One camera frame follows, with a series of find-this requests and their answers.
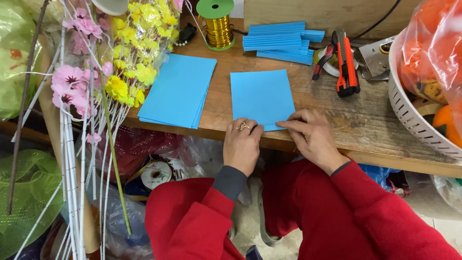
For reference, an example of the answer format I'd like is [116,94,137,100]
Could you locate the orange black utility knife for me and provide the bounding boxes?
[332,30,361,98]

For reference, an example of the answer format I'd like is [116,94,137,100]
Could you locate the thin brown stick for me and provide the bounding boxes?
[6,0,50,216]

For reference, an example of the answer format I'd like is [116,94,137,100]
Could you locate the brown cardboard box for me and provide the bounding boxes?
[244,0,423,40]

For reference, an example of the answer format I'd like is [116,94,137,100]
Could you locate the stack of blue paper sheets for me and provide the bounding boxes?
[137,53,218,130]

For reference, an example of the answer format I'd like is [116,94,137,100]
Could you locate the blue plastic bag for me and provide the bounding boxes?
[358,163,401,192]

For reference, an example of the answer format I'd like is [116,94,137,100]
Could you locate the black cable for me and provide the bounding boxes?
[310,0,402,50]

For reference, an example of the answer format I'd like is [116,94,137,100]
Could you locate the bunch of yellow artificial flowers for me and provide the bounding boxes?
[105,0,181,108]

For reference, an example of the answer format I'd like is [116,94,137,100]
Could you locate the gold wire spool green ends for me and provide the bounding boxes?
[196,0,237,51]

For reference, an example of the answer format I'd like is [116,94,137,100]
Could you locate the person's right hand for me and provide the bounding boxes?
[276,109,351,177]

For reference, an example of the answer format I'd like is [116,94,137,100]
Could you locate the bunch of pink artificial flowers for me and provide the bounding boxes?
[51,0,185,145]

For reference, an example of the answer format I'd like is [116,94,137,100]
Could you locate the green mesh wrap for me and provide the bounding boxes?
[0,149,65,260]

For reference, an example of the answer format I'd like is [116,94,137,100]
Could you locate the brown cardboard tube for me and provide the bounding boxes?
[35,34,101,254]

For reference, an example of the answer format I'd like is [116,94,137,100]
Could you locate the small black beaded object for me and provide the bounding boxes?
[175,23,198,47]

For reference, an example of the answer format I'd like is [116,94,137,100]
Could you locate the white slotted plastic basket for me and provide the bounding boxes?
[388,29,462,160]

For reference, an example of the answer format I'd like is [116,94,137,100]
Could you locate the person's red trousers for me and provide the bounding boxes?
[261,159,361,260]

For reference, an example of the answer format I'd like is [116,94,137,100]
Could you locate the white ribbon spool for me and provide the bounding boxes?
[140,161,173,190]

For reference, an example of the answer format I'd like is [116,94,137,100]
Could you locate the red black handled pliers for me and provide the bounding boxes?
[312,44,337,81]

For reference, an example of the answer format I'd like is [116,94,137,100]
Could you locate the clear adhesive tape roll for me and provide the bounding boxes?
[313,46,360,78]

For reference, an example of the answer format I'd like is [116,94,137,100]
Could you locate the single blue paper sheet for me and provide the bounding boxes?
[230,69,296,132]

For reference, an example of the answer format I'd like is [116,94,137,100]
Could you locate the plastic bag of orange flowers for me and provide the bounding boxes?
[399,0,462,138]

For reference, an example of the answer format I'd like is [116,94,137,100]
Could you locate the person's left hand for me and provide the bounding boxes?
[223,117,265,177]

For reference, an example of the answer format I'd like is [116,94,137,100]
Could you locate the red mesh bag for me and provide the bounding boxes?
[95,126,183,183]

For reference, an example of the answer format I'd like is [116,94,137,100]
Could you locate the grey metal stapler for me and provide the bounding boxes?
[354,35,397,81]

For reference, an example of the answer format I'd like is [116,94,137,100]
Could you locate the green plastic bag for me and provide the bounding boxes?
[0,0,65,121]

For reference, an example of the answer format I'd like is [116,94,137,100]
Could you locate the grey shoe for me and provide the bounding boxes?
[257,186,284,248]

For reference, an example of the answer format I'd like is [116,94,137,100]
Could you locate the pile of pleated blue papers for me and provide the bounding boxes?
[242,20,326,66]

